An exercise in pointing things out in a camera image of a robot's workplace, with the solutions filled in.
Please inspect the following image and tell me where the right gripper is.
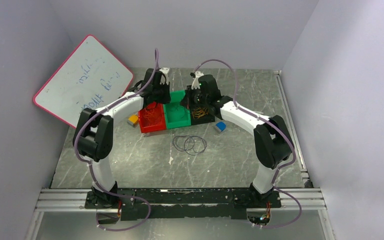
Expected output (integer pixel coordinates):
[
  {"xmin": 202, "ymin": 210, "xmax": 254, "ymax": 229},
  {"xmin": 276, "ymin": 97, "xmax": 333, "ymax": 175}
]
[{"xmin": 180, "ymin": 84, "xmax": 209, "ymax": 110}]

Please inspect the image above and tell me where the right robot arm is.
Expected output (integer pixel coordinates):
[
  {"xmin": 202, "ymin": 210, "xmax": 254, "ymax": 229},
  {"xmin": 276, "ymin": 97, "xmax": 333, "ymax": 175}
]
[{"xmin": 180, "ymin": 71, "xmax": 295, "ymax": 207}]

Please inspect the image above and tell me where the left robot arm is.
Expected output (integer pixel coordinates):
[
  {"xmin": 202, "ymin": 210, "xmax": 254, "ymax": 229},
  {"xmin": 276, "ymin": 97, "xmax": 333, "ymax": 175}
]
[{"xmin": 72, "ymin": 67, "xmax": 171, "ymax": 208}]

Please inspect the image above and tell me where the black plastic bin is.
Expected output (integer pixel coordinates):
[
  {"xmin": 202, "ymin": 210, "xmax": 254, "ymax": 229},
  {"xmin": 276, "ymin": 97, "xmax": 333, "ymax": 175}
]
[{"xmin": 186, "ymin": 100, "xmax": 215, "ymax": 126}]

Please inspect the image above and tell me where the red plastic bin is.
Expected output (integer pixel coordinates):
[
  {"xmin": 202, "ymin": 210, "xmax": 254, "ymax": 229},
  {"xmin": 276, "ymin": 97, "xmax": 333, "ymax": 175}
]
[{"xmin": 138, "ymin": 102, "xmax": 167, "ymax": 134}]

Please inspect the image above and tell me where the green plastic bin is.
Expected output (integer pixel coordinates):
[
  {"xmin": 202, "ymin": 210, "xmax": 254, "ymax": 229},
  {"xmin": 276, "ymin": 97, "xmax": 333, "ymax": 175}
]
[{"xmin": 163, "ymin": 90, "xmax": 191, "ymax": 129}]

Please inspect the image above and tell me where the blue eraser block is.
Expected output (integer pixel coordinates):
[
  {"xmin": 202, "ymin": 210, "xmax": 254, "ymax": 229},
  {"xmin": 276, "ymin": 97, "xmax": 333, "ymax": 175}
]
[{"xmin": 213, "ymin": 121, "xmax": 227, "ymax": 133}]

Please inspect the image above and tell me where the yellow eraser block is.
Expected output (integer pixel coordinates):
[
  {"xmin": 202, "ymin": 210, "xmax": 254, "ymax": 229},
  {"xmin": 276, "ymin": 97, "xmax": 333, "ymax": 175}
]
[{"xmin": 126, "ymin": 114, "xmax": 139, "ymax": 128}]

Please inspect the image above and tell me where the pink framed whiteboard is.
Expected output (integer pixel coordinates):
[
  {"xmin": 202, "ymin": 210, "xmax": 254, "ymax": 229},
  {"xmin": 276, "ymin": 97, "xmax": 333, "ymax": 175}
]
[{"xmin": 32, "ymin": 34, "xmax": 134, "ymax": 128}]

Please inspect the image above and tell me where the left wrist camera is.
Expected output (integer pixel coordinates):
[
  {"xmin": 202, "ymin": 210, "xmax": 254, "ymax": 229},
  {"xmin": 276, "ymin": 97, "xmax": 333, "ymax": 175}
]
[{"xmin": 158, "ymin": 67, "xmax": 171, "ymax": 85}]

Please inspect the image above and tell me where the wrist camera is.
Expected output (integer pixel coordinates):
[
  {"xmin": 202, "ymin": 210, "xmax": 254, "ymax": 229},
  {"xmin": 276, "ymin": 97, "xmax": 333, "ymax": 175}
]
[
  {"xmin": 158, "ymin": 67, "xmax": 171, "ymax": 85},
  {"xmin": 190, "ymin": 71, "xmax": 204, "ymax": 90}
]

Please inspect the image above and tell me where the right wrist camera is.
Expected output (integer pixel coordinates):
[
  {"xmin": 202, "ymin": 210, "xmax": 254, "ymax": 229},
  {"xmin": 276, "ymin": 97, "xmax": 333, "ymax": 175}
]
[{"xmin": 190, "ymin": 71, "xmax": 204, "ymax": 90}]

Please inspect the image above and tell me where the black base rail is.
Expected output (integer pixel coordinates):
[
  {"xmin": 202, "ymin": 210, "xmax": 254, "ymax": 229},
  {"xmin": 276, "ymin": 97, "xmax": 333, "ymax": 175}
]
[{"xmin": 84, "ymin": 187, "xmax": 282, "ymax": 221}]

